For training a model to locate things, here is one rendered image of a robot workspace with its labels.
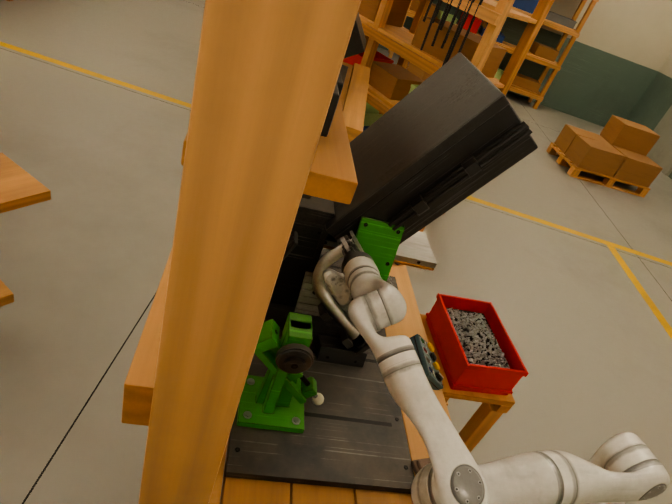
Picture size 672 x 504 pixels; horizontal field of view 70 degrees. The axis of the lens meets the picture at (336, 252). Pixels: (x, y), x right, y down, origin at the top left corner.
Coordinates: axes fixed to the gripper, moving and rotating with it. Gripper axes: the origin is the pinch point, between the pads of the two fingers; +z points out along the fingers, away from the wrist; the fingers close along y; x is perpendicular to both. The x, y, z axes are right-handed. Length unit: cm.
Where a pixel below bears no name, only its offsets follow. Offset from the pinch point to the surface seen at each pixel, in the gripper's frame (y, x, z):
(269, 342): 1.2, 22.1, -24.7
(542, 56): -183, -448, 764
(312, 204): 11.3, 3.0, 9.9
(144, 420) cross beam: 14, 35, -50
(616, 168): -286, -344, 464
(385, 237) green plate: -3.3, -9.2, 2.9
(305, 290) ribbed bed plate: -6.4, 15.5, 4.5
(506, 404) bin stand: -76, -19, 6
